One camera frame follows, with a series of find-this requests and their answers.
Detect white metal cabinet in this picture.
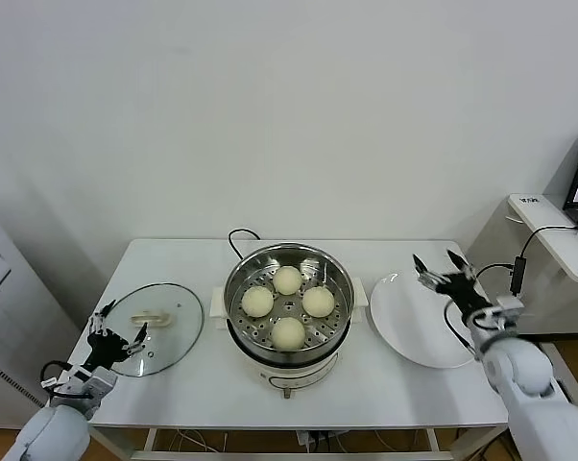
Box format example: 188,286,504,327
0,204,84,426

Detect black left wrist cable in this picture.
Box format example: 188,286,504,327
38,360,74,400

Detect round glass pot lid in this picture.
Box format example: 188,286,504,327
96,281,206,378

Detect white floor power strip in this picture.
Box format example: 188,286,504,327
296,430,343,455

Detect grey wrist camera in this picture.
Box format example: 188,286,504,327
53,364,120,400
480,295,525,332

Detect white steamed baozi bun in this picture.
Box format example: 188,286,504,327
241,286,275,318
271,316,306,352
273,265,303,296
301,286,336,318

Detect large white round plate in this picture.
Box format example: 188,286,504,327
369,270,486,370

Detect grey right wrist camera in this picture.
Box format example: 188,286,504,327
480,295,525,332

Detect white electric cooker base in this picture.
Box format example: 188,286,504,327
210,276,371,400

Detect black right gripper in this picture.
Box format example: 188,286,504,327
412,248,493,316

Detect black power adapter with cable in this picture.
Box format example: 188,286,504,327
473,225,578,297

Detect white side desk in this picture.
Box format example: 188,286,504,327
466,193,578,412

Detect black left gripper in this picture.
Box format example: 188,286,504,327
85,300,149,372

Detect black cooker power cord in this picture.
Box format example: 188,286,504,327
229,229,262,260

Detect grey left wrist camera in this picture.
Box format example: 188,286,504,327
53,364,120,400

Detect white table frame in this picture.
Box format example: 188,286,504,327
89,425,506,461

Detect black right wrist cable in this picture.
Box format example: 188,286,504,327
443,297,477,356

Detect perforated steel steamer basket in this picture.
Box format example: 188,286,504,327
224,243,356,356

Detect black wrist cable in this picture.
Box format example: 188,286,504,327
443,297,477,356
38,360,74,400

